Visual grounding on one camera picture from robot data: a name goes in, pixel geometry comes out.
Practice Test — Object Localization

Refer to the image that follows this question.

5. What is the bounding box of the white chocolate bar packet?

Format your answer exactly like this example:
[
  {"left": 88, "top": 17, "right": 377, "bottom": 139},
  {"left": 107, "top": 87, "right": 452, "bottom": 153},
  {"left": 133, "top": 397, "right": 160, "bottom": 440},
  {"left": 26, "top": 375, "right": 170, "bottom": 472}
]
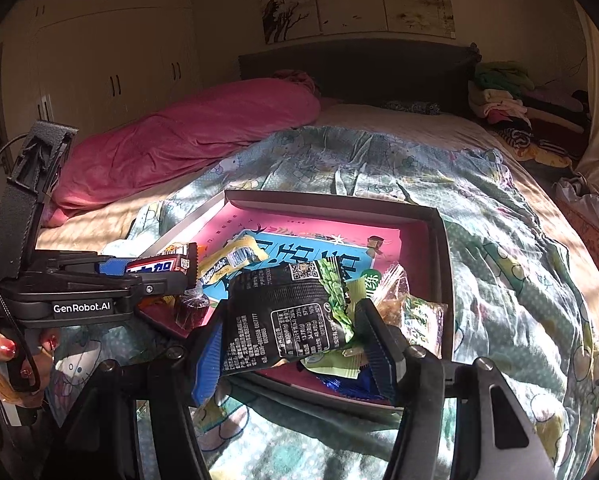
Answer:
[{"left": 124, "top": 242, "right": 200, "bottom": 291}]

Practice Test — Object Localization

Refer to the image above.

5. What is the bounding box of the pink blanket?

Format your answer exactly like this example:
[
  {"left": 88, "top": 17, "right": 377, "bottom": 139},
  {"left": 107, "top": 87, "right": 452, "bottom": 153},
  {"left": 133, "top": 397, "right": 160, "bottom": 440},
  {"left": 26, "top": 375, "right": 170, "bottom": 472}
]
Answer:
[{"left": 40, "top": 70, "right": 325, "bottom": 228}]

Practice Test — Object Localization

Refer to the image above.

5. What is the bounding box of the cartoon printed blanket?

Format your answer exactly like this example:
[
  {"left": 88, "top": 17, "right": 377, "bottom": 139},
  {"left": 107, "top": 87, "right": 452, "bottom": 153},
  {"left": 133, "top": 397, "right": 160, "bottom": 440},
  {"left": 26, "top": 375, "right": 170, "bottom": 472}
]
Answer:
[{"left": 44, "top": 125, "right": 599, "bottom": 480}]

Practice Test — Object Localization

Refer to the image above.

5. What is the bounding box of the blue cookie packet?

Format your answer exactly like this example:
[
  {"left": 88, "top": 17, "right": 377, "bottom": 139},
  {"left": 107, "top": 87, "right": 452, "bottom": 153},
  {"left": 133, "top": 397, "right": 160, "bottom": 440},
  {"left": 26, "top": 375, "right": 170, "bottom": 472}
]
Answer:
[{"left": 314, "top": 367, "right": 395, "bottom": 403}]

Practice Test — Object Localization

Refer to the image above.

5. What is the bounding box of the pile of clothes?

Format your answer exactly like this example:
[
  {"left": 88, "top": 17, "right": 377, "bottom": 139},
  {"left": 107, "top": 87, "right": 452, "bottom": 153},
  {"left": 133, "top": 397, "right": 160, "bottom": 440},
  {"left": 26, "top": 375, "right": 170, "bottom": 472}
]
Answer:
[{"left": 467, "top": 60, "right": 595, "bottom": 171}]

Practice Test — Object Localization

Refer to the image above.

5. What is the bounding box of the cream wardrobe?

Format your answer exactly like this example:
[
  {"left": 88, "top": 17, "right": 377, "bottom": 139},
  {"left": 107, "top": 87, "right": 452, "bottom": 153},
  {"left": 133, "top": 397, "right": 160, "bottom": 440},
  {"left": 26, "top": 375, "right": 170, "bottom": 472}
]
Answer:
[{"left": 0, "top": 0, "right": 205, "bottom": 161}]

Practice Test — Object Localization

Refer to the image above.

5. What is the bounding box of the yellow snack packet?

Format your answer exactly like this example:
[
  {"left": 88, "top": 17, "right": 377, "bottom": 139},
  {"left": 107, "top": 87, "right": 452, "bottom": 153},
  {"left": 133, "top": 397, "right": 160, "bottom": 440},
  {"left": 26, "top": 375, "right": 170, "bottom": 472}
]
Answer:
[{"left": 197, "top": 235, "right": 270, "bottom": 288}]

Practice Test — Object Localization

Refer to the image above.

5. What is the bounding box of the large light green snack bag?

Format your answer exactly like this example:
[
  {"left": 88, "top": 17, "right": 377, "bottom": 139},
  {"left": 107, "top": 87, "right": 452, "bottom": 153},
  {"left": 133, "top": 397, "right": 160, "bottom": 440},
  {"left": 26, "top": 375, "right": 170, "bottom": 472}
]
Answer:
[{"left": 299, "top": 345, "right": 367, "bottom": 381}]

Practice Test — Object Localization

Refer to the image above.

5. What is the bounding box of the clear brown snack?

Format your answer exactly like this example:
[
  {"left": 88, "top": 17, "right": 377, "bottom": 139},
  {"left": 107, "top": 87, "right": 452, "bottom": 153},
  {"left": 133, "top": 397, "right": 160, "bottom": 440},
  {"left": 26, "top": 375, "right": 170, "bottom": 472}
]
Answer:
[{"left": 374, "top": 262, "right": 410, "bottom": 331}]

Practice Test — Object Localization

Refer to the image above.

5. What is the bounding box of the cardboard box with pink inside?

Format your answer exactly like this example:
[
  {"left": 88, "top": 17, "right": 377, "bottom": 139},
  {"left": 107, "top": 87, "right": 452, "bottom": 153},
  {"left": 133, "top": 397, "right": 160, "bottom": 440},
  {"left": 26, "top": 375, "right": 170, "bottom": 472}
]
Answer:
[{"left": 134, "top": 190, "right": 455, "bottom": 413}]

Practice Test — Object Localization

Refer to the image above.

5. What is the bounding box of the brown candy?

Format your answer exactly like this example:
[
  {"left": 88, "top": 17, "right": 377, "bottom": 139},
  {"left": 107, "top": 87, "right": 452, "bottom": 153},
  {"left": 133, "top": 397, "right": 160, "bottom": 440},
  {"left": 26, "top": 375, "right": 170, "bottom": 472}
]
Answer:
[{"left": 177, "top": 282, "right": 218, "bottom": 328}]

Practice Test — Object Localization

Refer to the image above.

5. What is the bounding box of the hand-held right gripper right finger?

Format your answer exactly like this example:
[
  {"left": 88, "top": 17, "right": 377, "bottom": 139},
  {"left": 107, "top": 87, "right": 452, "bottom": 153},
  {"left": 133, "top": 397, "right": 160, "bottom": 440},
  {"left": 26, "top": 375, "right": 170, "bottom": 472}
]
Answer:
[{"left": 354, "top": 299, "right": 557, "bottom": 480}]

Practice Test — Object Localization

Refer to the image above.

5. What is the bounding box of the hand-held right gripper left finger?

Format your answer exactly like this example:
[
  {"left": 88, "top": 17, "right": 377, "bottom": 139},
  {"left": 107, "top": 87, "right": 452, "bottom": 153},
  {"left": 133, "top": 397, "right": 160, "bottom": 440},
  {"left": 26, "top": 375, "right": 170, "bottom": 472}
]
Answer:
[{"left": 40, "top": 325, "right": 228, "bottom": 480}]

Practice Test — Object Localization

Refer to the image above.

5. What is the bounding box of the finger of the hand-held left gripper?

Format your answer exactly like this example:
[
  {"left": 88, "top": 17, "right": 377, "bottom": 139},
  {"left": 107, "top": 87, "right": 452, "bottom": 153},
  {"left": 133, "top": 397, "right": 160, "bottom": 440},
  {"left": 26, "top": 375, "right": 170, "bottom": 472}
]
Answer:
[
  {"left": 130, "top": 279, "right": 199, "bottom": 307},
  {"left": 92, "top": 254, "right": 130, "bottom": 278}
]

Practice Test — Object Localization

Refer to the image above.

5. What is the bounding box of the dark headboard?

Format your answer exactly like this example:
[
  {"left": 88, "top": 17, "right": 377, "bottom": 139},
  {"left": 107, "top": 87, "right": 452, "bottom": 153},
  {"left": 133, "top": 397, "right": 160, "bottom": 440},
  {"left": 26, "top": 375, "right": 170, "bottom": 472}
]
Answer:
[{"left": 237, "top": 37, "right": 480, "bottom": 116}]

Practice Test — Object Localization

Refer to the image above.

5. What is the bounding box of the white cloth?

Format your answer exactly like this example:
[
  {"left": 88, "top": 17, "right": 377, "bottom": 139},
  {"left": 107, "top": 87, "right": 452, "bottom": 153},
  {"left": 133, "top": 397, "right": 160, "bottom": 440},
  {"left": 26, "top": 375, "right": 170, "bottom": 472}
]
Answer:
[{"left": 552, "top": 175, "right": 599, "bottom": 221}]

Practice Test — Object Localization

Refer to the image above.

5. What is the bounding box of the wall painting of branches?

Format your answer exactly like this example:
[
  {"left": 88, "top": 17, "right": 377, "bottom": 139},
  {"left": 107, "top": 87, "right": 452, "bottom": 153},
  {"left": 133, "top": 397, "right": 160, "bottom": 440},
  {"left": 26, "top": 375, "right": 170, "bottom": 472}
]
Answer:
[{"left": 257, "top": 0, "right": 455, "bottom": 46}]

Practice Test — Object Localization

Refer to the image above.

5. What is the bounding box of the black snack packet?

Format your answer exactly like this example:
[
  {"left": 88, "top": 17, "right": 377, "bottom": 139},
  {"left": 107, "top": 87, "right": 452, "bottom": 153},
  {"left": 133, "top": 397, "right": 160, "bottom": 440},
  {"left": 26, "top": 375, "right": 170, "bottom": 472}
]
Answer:
[{"left": 220, "top": 255, "right": 355, "bottom": 376}]

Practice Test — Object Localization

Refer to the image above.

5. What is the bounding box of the green patterned snack packet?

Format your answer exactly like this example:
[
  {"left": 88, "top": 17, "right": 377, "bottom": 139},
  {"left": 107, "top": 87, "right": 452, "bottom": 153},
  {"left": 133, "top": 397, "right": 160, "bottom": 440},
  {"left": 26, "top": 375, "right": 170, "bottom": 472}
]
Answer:
[{"left": 402, "top": 295, "right": 447, "bottom": 346}]

